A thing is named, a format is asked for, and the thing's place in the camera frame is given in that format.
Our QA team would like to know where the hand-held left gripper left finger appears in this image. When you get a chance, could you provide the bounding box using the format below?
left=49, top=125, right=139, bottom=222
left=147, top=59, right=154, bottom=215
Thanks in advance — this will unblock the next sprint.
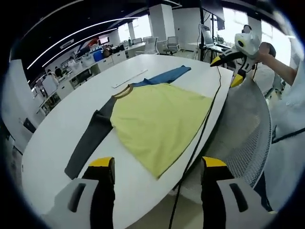
left=55, top=156, right=116, bottom=229

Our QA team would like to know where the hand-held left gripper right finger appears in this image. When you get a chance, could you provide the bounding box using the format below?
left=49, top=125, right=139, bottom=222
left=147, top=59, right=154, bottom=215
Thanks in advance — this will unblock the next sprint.
left=201, top=156, right=269, bottom=229

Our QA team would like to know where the yellow blue grey garment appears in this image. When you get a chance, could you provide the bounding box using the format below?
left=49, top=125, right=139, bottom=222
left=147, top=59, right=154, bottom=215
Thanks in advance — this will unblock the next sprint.
left=64, top=64, right=214, bottom=181

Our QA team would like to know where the person's right hand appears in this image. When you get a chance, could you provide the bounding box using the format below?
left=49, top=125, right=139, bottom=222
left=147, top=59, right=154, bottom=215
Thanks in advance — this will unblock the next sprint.
left=255, top=46, right=272, bottom=62

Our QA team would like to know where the black monitor stand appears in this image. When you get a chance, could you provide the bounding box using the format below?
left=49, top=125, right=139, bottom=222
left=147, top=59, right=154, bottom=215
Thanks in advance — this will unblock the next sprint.
left=197, top=0, right=226, bottom=63

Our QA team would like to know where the white mesh chair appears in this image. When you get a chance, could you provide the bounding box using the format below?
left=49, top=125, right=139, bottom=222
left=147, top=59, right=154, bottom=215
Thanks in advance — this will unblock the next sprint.
left=170, top=73, right=274, bottom=209

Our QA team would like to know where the white office chair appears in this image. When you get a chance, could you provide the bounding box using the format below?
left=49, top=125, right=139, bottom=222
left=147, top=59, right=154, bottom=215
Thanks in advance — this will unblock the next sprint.
left=144, top=37, right=159, bottom=56
left=164, top=36, right=180, bottom=56

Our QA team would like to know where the person in light clothes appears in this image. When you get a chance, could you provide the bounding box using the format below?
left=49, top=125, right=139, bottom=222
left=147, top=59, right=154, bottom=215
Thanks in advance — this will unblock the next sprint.
left=258, top=35, right=305, bottom=213

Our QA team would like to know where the white square pillar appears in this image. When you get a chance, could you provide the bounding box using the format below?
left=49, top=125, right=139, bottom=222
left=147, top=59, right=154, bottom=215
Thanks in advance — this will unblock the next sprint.
left=3, top=59, right=37, bottom=144
left=149, top=3, right=174, bottom=51

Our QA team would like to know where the black bin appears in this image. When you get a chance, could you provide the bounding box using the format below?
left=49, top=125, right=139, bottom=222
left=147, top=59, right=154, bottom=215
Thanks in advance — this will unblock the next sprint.
left=23, top=117, right=37, bottom=134

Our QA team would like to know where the black office chair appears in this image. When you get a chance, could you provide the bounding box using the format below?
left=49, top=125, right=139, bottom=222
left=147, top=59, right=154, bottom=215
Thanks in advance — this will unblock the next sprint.
left=73, top=70, right=92, bottom=81

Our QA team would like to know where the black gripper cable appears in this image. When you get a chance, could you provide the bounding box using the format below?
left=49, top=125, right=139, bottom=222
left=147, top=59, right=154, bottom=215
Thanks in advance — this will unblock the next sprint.
left=168, top=65, right=224, bottom=229

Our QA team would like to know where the thin black cable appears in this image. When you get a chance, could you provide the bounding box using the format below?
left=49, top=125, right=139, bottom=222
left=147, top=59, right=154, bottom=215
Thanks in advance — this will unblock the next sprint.
left=271, top=127, right=305, bottom=144

